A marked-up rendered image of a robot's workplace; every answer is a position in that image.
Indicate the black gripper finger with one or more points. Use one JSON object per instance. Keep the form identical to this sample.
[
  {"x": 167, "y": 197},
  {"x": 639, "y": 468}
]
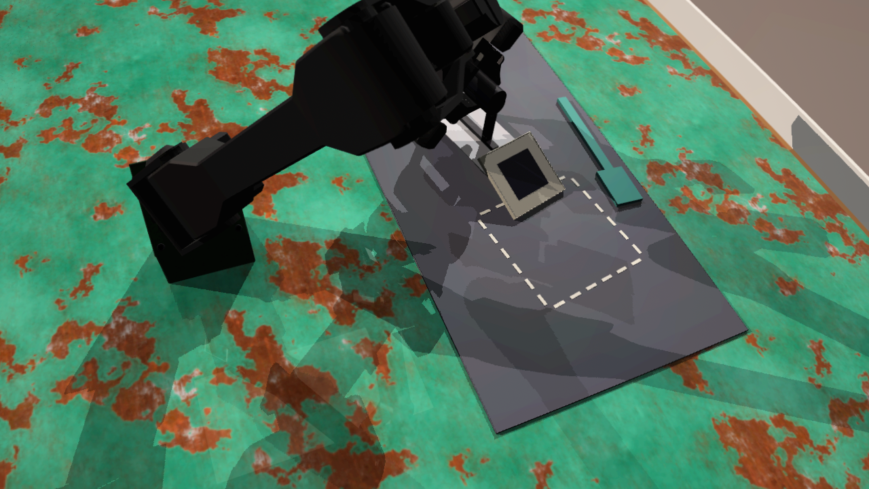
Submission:
[
  {"x": 492, "y": 68},
  {"x": 467, "y": 105}
]

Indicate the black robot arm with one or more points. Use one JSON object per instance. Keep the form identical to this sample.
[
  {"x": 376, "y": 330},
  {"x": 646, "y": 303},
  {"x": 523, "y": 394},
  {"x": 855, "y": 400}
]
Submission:
[{"x": 386, "y": 71}]

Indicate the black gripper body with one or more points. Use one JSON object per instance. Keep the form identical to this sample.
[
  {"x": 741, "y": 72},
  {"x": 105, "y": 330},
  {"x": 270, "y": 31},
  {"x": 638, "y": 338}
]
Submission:
[{"x": 501, "y": 38}]

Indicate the cream square tile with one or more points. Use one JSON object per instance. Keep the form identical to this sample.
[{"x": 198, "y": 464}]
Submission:
[{"x": 521, "y": 174}]

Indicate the teal flat trowel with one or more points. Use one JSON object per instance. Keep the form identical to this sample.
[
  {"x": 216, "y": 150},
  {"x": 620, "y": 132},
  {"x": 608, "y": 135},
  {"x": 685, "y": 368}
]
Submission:
[{"x": 615, "y": 180}]

